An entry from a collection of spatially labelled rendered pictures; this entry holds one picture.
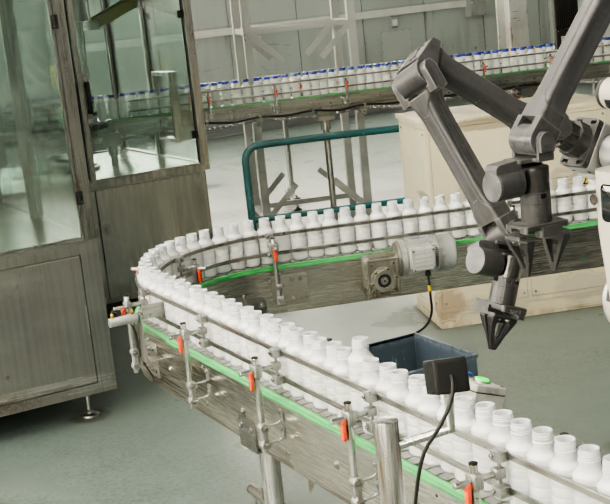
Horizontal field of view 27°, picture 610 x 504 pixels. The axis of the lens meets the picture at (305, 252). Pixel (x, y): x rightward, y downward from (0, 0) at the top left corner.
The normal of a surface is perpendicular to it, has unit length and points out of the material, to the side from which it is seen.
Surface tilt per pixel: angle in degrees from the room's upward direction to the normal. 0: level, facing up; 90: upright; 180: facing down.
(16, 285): 90
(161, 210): 90
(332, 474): 90
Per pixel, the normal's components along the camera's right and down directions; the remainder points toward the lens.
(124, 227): 0.48, 0.14
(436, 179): 0.18, 0.18
